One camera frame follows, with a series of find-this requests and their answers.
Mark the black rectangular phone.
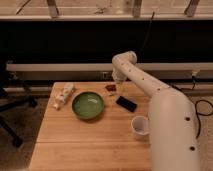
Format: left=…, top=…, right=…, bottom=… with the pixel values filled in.
left=116, top=96, right=137, bottom=112

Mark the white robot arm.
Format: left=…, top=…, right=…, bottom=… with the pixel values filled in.
left=112, top=51, right=201, bottom=171

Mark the green ceramic bowl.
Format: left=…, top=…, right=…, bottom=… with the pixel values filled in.
left=72, top=92, right=105, bottom=120

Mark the white baseboard heater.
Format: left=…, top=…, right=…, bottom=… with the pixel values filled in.
left=6, top=63, right=213, bottom=80

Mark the white cup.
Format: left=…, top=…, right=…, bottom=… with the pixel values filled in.
left=131, top=116, right=149, bottom=141

